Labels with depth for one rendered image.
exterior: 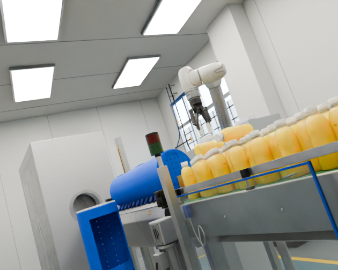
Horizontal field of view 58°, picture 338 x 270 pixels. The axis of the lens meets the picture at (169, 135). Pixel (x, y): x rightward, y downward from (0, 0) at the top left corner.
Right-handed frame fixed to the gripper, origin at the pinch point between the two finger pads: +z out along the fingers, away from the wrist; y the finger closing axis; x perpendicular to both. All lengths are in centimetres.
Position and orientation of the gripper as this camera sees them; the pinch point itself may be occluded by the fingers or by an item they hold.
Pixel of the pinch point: (205, 129)
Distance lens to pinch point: 184.5
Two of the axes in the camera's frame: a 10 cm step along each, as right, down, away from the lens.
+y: -8.1, 1.7, -5.6
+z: 3.0, 9.4, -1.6
